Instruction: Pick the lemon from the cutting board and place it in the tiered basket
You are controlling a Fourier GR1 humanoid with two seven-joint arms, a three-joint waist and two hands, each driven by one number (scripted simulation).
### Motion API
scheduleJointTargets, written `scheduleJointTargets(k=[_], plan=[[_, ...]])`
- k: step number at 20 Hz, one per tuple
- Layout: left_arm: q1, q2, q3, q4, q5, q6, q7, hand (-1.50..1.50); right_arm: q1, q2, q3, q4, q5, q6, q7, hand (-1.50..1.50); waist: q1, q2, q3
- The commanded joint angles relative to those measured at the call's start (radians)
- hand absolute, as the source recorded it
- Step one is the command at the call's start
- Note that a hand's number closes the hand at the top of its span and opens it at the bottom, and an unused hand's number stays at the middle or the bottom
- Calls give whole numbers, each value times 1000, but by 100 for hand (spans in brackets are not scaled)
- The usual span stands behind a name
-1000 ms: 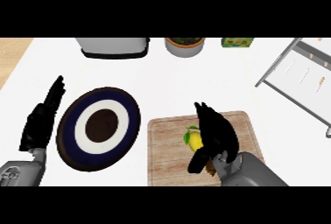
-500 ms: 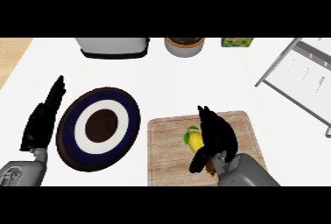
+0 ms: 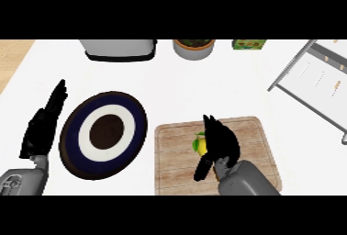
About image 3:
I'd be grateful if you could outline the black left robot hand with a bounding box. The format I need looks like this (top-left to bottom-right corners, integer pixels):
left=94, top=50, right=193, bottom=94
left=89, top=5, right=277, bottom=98
left=17, top=79, right=69, bottom=160

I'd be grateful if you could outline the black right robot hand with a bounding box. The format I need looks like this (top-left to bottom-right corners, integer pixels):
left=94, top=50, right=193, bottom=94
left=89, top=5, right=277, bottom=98
left=191, top=114, right=241, bottom=182

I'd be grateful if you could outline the grey and black appliance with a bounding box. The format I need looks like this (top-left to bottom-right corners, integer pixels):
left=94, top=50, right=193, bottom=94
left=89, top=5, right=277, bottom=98
left=78, top=39, right=157, bottom=63

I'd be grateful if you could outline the green box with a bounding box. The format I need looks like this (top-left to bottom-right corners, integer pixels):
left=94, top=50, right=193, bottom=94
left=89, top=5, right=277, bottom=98
left=231, top=39, right=267, bottom=50

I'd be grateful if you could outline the yellow lemon with green leaf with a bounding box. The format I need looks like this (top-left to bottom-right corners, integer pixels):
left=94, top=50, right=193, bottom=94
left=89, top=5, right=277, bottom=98
left=190, top=131, right=208, bottom=157

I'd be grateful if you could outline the pale wooden cutting board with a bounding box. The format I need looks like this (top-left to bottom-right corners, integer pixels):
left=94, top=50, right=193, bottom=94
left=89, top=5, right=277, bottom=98
left=153, top=116, right=283, bottom=196

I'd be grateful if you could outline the blue white brown round plate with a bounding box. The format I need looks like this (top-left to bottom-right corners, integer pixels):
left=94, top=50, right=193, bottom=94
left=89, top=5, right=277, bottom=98
left=57, top=90, right=148, bottom=181

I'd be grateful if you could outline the grey tiered wire basket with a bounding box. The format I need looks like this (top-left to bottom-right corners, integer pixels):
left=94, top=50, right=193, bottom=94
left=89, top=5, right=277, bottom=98
left=265, top=39, right=347, bottom=146

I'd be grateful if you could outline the grey pot with plant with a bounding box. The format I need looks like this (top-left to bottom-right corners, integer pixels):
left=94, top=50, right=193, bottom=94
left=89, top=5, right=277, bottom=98
left=172, top=39, right=216, bottom=62

